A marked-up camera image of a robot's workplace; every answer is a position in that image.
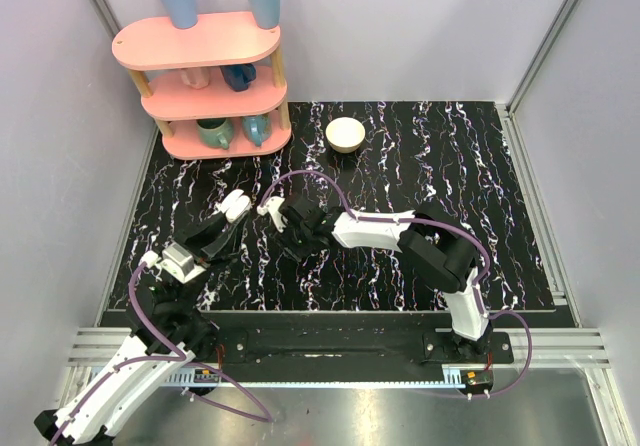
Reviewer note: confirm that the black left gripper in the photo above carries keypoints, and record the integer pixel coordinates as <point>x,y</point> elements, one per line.
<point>201,236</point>

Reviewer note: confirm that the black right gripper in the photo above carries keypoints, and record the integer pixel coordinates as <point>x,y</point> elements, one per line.
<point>291,249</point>

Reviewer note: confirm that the white square charging case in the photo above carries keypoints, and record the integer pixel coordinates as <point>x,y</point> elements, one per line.
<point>235,205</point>

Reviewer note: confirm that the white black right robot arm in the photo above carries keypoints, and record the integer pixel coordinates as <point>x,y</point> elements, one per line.
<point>445,259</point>

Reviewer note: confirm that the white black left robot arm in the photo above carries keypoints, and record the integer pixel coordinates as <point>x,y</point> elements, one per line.
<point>167,334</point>

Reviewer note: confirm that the green ceramic mug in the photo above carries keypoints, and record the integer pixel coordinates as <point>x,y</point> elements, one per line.
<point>216,132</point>

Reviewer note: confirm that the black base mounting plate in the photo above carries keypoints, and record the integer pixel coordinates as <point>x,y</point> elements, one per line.
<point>424,337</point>

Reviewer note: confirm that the cream white bowl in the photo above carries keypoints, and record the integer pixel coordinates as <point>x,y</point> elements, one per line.
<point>345,135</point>

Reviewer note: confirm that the blue butterfly mug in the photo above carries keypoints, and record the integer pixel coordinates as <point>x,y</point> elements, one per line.
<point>257,129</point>

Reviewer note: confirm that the pink three-tier shelf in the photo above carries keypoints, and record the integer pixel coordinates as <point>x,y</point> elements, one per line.
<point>153,52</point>

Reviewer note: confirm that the pink mug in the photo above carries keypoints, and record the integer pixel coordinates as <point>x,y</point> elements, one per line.
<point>196,78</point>

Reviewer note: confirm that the dark blue mug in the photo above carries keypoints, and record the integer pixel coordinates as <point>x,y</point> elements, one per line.
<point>239,77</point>

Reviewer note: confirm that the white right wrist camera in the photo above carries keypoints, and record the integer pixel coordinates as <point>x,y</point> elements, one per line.
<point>272,208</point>

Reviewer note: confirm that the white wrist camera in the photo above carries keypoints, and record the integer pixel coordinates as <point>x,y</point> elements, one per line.
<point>175,260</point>
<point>272,208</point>

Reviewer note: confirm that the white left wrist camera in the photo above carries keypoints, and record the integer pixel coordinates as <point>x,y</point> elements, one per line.
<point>175,260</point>

